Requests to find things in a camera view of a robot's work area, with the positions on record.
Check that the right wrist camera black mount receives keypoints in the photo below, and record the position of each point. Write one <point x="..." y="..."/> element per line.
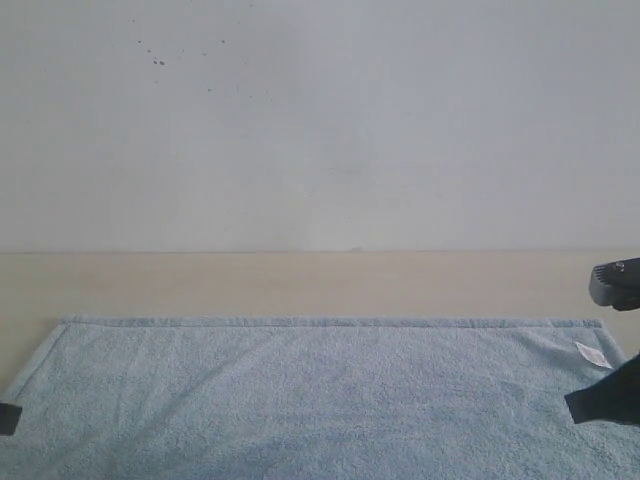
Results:
<point x="616" y="285"/>

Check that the white garment label tag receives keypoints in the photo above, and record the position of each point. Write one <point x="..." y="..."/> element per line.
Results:
<point x="594" y="356"/>

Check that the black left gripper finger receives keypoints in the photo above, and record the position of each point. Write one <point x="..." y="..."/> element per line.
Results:
<point x="9" y="418"/>

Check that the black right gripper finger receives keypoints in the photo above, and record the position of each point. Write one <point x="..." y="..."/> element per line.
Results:
<point x="613" y="399"/>

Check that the light blue terry towel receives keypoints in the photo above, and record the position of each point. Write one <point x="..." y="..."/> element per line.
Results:
<point x="313" y="398"/>

